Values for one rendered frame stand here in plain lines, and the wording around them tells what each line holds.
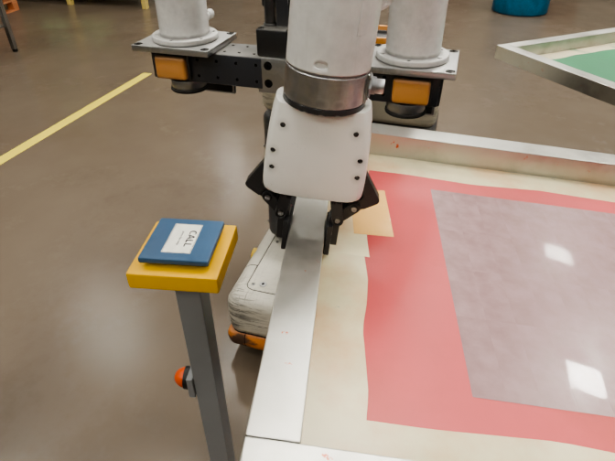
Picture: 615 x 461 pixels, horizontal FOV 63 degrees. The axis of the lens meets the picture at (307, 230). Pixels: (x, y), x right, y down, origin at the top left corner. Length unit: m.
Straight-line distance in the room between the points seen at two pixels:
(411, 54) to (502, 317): 0.50
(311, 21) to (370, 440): 0.32
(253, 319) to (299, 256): 1.19
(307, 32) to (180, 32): 0.62
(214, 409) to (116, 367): 0.96
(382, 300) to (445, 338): 0.07
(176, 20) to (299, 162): 0.59
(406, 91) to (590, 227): 0.37
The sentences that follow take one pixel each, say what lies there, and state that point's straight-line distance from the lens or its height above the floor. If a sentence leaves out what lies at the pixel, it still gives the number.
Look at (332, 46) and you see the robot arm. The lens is 0.42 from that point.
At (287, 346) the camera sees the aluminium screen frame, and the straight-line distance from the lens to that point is 0.41.
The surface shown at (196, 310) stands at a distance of 0.81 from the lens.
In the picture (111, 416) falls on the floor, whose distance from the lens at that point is 1.80.
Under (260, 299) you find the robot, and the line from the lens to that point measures 1.64.
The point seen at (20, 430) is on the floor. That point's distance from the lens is 1.88.
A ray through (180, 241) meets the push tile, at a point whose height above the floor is 0.97.
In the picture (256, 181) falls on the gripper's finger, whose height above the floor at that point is 1.15.
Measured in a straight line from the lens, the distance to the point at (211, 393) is 0.96.
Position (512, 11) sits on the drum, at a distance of 6.93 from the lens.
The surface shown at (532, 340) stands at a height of 1.04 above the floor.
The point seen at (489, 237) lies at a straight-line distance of 0.65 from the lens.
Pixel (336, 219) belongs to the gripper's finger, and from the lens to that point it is 0.52.
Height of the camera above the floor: 1.40
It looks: 36 degrees down
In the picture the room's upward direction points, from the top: straight up
